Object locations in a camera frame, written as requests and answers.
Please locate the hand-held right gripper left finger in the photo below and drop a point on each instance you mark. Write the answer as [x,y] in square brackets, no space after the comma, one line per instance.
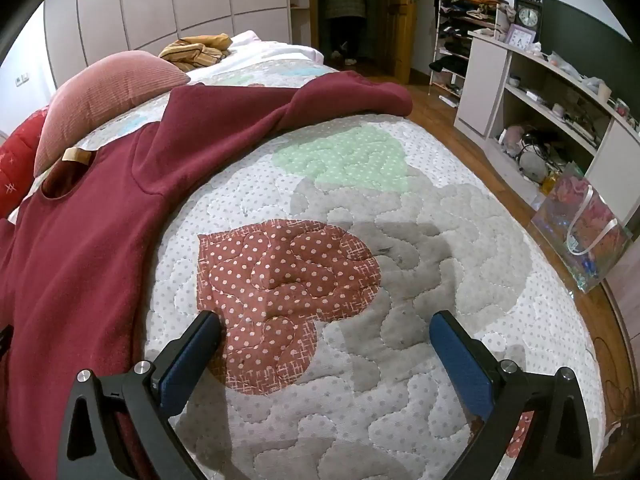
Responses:
[192,360]

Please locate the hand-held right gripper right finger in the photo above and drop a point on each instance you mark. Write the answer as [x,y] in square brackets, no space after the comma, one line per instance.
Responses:
[460,360]

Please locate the maroon sweater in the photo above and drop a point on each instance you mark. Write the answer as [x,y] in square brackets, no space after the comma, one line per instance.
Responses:
[100,235]

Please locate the heart patchwork quilt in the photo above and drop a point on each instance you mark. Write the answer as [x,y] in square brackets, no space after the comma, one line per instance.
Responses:
[400,310]

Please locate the floral gift bag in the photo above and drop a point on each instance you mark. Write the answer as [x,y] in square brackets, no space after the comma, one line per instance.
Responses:
[585,220]

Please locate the white round appliance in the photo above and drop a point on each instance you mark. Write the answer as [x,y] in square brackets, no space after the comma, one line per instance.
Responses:
[532,167]

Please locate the pink plush toy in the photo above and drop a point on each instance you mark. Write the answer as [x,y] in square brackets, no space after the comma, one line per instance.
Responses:
[512,139]

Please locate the red embroidered pillow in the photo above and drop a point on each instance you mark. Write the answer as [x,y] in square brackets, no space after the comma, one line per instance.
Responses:
[15,160]

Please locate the white shelf unit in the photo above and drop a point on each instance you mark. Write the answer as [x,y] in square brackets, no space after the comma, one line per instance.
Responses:
[475,90]

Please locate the pink pillow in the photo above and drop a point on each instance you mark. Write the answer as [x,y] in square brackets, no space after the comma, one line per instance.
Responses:
[110,85]

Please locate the white cup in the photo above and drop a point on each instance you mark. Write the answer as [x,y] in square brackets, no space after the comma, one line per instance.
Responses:
[605,92]

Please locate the yellow striped garment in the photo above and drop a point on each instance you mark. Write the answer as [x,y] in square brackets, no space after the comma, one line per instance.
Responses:
[195,52]

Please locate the white shoe rack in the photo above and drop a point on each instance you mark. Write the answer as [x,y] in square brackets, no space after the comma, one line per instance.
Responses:
[452,50]

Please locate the clear plastic bag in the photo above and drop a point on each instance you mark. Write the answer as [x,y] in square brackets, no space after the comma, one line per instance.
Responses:
[565,65]

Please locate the white blanket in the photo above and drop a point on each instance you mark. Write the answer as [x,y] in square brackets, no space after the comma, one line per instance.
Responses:
[270,52]

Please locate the small purple clock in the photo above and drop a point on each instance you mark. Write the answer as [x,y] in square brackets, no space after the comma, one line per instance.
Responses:
[520,39]

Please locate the wooden door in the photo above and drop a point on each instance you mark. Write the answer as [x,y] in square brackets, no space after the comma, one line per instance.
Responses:
[397,20]

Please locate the dark ornate clock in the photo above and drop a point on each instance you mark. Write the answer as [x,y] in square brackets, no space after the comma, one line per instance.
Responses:
[527,15]

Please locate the wall socket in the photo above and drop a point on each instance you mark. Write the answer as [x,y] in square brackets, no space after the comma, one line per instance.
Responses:
[21,80]

